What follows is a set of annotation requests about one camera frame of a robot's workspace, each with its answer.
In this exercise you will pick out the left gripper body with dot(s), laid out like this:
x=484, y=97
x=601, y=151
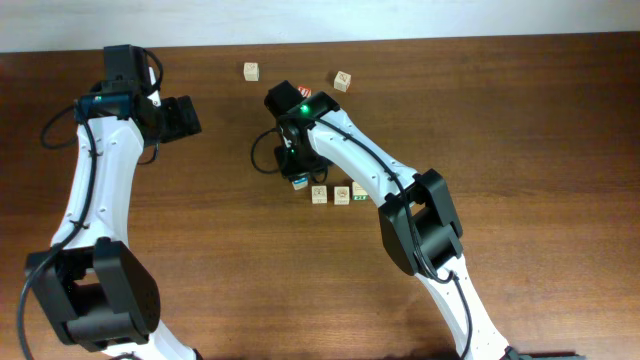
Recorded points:
x=177, y=122

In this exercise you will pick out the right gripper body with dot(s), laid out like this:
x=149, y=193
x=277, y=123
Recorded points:
x=295, y=162

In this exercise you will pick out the blue number 5 block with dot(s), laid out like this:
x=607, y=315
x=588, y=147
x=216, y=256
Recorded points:
x=300, y=183

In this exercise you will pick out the wooden block ice cream picture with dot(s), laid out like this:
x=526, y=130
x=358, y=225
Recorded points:
x=319, y=194

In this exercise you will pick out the wooden block blue side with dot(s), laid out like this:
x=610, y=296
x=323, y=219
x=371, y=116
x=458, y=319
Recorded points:
x=341, y=195

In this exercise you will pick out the wooden block green side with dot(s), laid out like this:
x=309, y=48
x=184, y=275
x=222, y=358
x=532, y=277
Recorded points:
x=358, y=193

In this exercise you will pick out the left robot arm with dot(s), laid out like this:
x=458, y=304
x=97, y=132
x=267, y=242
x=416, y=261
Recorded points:
x=92, y=289

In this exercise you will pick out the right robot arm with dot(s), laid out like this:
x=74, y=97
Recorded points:
x=421, y=230

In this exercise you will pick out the red U wooden block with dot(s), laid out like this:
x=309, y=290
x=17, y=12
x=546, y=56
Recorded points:
x=305, y=92

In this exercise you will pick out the plain wooden block far left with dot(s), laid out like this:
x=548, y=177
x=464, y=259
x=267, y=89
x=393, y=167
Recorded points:
x=251, y=71

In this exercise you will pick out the plain wooden block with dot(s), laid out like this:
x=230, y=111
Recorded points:
x=342, y=81
x=251, y=71

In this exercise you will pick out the plain wooden block far right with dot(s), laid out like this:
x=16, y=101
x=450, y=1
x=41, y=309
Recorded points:
x=342, y=81

